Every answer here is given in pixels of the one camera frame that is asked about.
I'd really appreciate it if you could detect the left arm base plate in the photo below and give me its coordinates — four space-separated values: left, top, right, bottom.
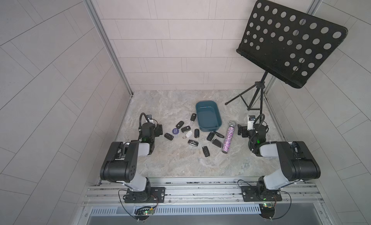
124 187 166 203

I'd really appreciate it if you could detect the black perforated music stand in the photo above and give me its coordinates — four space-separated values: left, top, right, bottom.
236 0 348 111

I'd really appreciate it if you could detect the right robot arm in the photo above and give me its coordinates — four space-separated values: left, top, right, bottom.
239 114 321 201

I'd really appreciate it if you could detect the purple small blind chip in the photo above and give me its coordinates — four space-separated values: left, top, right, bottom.
172 128 179 135

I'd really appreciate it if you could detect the left circuit board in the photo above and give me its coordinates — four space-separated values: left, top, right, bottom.
134 206 155 221

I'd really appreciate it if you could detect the black Bentley key fob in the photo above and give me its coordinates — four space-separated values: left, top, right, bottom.
187 140 199 147

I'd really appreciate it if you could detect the right circuit board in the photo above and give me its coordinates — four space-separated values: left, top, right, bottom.
259 203 275 220

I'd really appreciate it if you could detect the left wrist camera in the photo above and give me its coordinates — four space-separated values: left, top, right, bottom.
146 114 154 123

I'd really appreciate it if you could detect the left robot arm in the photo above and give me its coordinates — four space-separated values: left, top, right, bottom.
100 113 162 202

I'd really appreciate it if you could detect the aluminium rail frame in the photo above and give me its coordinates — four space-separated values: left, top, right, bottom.
72 177 334 225

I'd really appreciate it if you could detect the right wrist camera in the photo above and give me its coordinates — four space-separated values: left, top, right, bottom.
247 115 256 130

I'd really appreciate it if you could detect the teal plastic storage box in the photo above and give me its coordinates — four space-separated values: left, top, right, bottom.
196 100 222 132

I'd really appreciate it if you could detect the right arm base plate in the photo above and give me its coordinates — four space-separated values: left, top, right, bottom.
240 185 282 202

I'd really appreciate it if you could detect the black VW key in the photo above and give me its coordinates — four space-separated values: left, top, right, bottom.
176 121 184 129
181 126 191 133

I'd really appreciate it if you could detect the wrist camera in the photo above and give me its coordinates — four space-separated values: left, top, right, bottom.
146 114 154 123
247 115 256 130

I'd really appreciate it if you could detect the black key bottom front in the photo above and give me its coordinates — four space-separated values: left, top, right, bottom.
202 146 210 157

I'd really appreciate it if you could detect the circuit board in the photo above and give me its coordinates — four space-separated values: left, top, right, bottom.
134 206 155 221
259 203 275 220

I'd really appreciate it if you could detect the black silver-edged key fob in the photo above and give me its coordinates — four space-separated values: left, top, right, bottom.
212 139 223 148

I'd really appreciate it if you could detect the white key tag with ring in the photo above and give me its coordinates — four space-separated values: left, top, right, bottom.
183 130 193 139

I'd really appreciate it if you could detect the black flip key far left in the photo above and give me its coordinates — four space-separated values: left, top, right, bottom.
164 133 174 141

